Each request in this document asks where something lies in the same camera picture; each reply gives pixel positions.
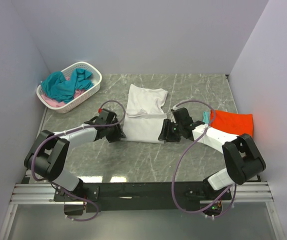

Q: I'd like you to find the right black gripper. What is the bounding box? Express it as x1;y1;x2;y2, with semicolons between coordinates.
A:
157;118;183;143

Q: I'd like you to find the white t shirt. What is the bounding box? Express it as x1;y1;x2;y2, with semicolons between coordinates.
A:
123;84;168;144

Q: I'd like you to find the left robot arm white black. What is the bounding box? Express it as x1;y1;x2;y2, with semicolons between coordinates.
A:
24;108;126;201

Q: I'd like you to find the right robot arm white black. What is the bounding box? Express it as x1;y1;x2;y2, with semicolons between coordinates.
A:
158;107;266;200

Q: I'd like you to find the folded light teal t shirt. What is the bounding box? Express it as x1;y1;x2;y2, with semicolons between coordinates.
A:
202;111;211;124

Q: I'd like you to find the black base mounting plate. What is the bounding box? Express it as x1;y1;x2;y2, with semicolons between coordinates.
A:
53;181;224;216

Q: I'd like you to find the folded orange t shirt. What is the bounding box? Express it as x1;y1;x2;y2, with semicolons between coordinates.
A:
210;110;254;137

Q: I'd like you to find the pink t shirt in basket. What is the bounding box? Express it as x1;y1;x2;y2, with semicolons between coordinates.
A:
41;77;86;108

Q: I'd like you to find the teal t shirt in basket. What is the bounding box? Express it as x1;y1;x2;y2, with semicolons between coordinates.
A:
41;68;94;104

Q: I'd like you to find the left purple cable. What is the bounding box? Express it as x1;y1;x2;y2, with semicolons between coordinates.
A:
30;100;127;222

